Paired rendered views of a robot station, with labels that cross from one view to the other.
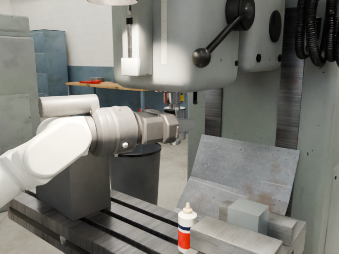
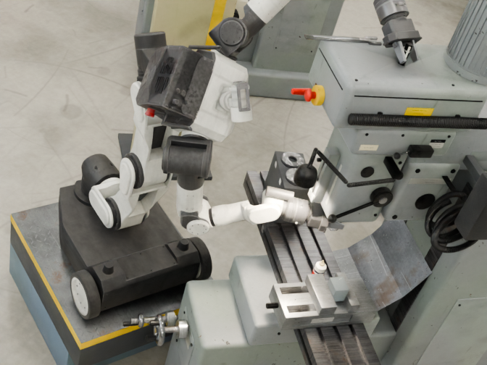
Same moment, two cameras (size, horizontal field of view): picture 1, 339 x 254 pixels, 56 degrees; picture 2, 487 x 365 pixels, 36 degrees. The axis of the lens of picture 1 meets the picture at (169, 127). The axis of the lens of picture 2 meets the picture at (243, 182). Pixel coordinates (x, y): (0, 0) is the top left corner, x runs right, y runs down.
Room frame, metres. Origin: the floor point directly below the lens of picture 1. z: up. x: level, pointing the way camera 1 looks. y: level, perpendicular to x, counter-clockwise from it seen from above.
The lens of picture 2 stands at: (-1.27, -0.61, 2.93)
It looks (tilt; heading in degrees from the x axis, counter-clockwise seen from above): 40 degrees down; 27
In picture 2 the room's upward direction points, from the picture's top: 17 degrees clockwise
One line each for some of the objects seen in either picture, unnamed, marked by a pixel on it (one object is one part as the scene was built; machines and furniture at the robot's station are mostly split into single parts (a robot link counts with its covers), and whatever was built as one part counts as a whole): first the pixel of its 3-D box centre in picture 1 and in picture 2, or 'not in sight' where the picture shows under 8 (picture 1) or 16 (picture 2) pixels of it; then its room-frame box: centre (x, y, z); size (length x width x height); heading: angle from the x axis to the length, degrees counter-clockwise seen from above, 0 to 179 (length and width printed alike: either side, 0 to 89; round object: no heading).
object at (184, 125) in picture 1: (182, 125); (335, 225); (0.62, -0.03, 1.24); 0.06 x 0.02 x 0.03; 123
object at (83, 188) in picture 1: (69, 169); (288, 186); (0.86, 0.28, 1.06); 0.22 x 0.12 x 0.20; 46
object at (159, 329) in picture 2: not in sight; (168, 329); (0.26, 0.30, 0.66); 0.16 x 0.12 x 0.12; 142
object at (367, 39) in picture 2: not in sight; (343, 38); (0.59, 0.17, 1.89); 0.24 x 0.04 x 0.01; 143
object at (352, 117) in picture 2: not in sight; (419, 120); (0.59, -0.15, 1.79); 0.45 x 0.04 x 0.04; 142
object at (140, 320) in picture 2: not in sight; (150, 319); (0.32, 0.42, 0.54); 0.22 x 0.06 x 0.06; 142
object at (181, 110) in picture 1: (174, 110); not in sight; (0.65, -0.01, 1.26); 0.05 x 0.05 x 0.01
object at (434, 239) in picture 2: (317, 21); (449, 215); (0.74, -0.33, 1.45); 0.18 x 0.16 x 0.21; 142
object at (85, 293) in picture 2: not in sight; (85, 294); (0.24, 0.71, 0.50); 0.20 x 0.05 x 0.20; 71
